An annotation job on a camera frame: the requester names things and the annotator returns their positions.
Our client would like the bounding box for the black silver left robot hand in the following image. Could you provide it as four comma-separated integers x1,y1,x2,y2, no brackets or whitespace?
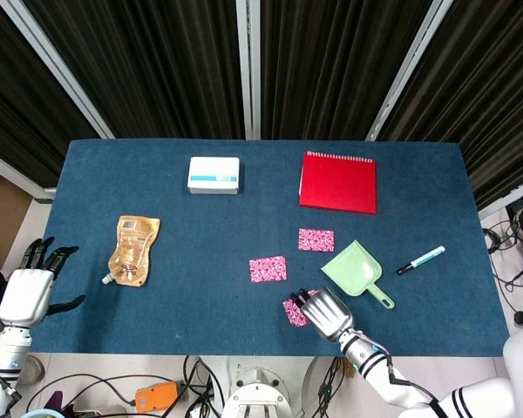
0,237,87,327

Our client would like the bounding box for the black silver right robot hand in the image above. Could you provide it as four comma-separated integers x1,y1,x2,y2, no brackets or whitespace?
289,287,355,345

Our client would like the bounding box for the pink white patterned block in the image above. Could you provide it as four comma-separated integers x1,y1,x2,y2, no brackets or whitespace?
282,288,320,328
297,227,336,253
248,255,289,285

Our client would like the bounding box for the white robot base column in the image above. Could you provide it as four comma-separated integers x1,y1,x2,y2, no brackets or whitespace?
200,355,320,418

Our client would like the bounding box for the light green dustpan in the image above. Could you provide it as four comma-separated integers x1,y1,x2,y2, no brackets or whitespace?
320,239,396,310

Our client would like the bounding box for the clear round jar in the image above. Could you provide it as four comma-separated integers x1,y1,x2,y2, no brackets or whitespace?
24,354,45,385

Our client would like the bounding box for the brown cardboard box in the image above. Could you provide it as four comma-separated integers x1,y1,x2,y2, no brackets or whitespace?
0,163,34,271

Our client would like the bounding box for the white marker pen black cap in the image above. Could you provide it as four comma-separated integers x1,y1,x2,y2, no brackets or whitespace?
395,245,447,276

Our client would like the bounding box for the orange spout pouch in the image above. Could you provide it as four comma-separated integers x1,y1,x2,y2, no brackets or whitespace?
100,214,162,289

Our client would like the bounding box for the blue felt table cloth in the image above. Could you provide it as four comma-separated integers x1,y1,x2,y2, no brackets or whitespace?
28,138,512,359

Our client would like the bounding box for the red spiral notebook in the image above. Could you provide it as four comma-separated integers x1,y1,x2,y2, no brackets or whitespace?
297,150,378,216

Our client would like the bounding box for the orange foot pedal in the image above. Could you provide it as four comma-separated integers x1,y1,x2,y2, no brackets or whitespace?
134,381,179,415

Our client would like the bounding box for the white box with teal stripe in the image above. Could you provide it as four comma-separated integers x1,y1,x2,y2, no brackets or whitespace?
187,156,242,196

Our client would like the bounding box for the black pleated curtain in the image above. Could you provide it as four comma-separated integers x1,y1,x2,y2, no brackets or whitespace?
24,0,247,140
259,0,433,141

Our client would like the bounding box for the black floor cable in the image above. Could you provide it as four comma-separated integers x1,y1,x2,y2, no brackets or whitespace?
24,373,185,415

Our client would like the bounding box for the white metal frame post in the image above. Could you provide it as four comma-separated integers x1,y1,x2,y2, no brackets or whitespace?
0,0,116,140
364,0,446,142
235,0,262,141

